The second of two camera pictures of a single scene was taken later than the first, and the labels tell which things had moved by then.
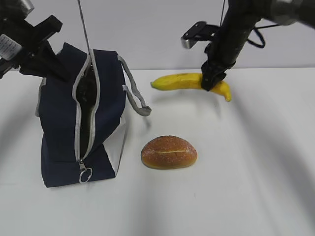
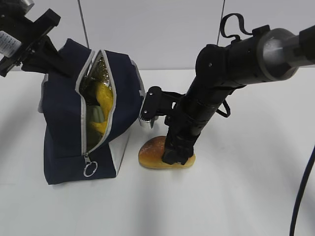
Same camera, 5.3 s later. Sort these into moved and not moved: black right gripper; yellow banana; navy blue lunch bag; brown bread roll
Moved: yellow banana; black right gripper
Not moved: navy blue lunch bag; brown bread roll
